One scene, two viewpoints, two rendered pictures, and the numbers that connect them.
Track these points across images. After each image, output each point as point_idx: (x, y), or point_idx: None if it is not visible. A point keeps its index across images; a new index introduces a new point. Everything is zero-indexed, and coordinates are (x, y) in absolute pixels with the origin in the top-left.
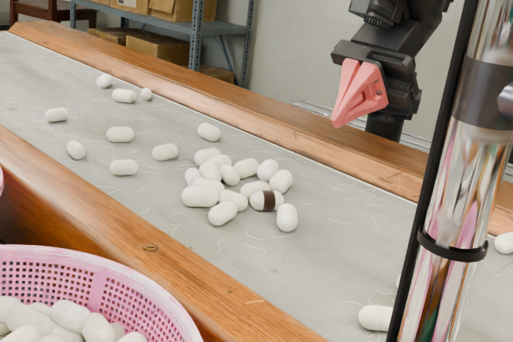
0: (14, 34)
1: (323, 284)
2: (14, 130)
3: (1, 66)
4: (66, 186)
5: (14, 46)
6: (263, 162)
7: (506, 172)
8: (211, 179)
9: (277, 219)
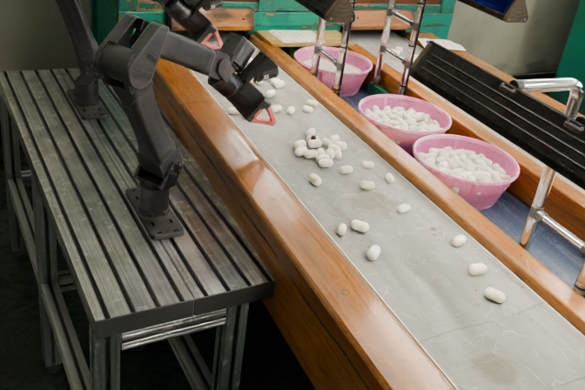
0: None
1: (312, 121)
2: (424, 206)
3: (472, 311)
4: (391, 147)
5: (487, 385)
6: (303, 149)
7: (68, 182)
8: (333, 144)
9: (315, 131)
